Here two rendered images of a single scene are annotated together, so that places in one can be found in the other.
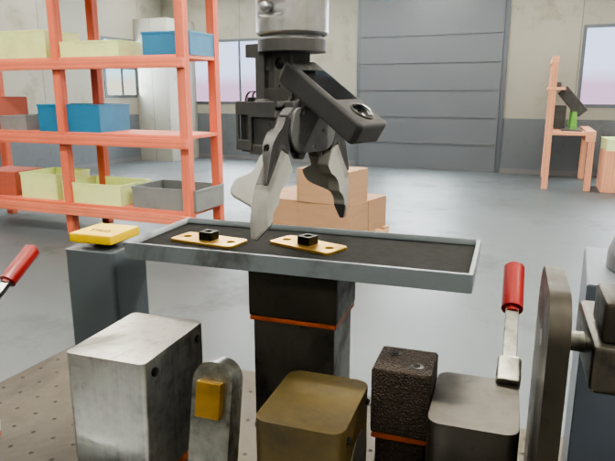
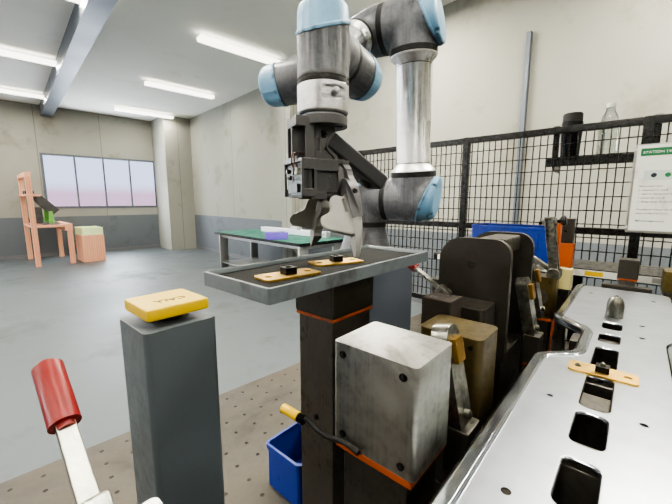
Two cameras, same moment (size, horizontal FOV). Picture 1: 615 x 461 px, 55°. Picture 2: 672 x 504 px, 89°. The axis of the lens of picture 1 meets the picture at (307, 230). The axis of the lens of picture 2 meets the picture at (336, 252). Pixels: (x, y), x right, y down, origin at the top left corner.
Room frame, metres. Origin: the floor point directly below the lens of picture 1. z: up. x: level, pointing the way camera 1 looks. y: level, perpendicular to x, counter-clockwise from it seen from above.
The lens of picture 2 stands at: (0.42, 0.50, 1.26)
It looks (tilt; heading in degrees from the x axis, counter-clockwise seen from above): 8 degrees down; 293
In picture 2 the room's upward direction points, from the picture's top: straight up
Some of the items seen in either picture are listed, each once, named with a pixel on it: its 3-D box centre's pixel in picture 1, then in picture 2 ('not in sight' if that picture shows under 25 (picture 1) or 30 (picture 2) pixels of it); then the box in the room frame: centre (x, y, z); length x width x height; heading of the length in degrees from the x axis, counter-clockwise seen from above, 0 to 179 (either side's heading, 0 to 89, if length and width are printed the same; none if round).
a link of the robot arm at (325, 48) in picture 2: not in sight; (324, 47); (0.64, 0.01, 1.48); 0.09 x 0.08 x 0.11; 84
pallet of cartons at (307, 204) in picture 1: (318, 202); not in sight; (5.26, -0.10, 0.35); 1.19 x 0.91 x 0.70; 67
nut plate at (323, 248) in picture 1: (307, 241); (336, 259); (0.63, 0.00, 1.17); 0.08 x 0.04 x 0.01; 51
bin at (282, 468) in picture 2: not in sight; (302, 459); (0.72, -0.05, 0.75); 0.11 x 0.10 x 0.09; 71
